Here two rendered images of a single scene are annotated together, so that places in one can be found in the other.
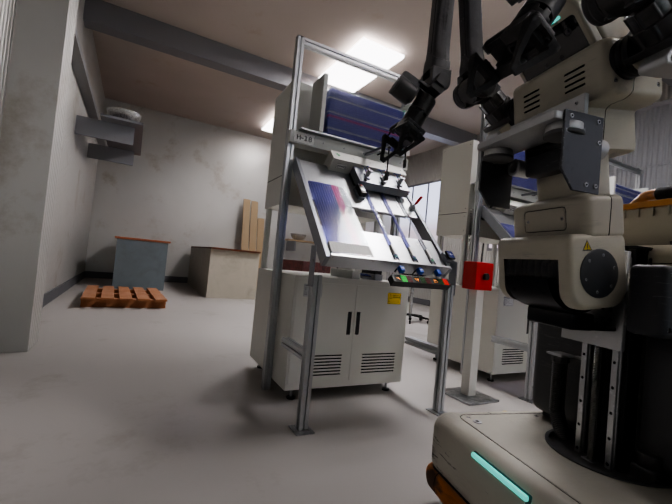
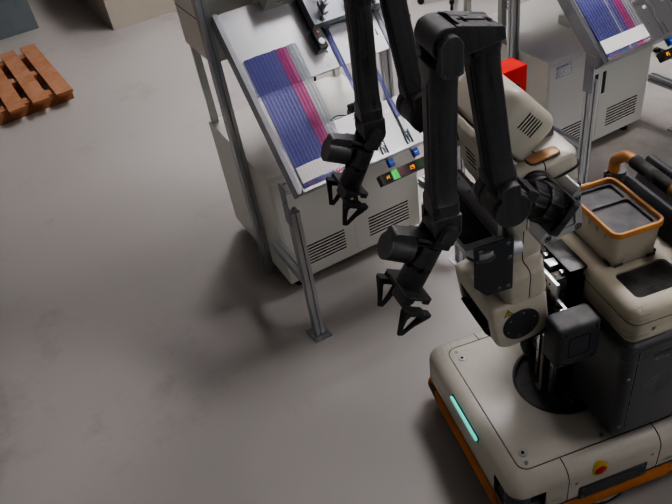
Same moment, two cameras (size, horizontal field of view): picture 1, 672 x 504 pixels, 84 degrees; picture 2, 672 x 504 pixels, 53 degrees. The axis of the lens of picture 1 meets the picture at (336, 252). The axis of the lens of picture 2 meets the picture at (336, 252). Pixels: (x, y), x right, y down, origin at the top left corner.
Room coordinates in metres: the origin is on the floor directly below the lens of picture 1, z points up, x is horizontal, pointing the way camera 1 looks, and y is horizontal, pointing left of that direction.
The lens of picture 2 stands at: (-0.45, -0.21, 2.05)
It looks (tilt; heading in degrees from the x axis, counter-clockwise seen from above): 39 degrees down; 4
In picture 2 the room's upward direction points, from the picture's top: 10 degrees counter-clockwise
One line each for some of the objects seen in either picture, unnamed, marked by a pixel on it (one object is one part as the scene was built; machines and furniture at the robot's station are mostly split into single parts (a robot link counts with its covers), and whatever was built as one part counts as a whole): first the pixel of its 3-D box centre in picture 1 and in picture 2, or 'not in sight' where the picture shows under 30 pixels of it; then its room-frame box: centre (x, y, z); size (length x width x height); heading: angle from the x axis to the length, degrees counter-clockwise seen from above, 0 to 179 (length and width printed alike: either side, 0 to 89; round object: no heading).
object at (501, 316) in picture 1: (491, 327); (551, 78); (2.93, -1.26, 0.31); 0.70 x 0.65 x 0.62; 117
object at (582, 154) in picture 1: (537, 155); (472, 228); (0.87, -0.45, 0.99); 0.28 x 0.16 x 0.22; 16
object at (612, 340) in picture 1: (592, 294); (526, 318); (0.85, -0.59, 0.68); 0.28 x 0.27 x 0.25; 16
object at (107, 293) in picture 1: (124, 296); (3, 88); (4.53, 2.50, 0.06); 1.29 x 0.86 x 0.11; 29
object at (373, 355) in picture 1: (347, 271); (327, 126); (2.11, -0.07, 0.66); 1.01 x 0.73 x 1.31; 27
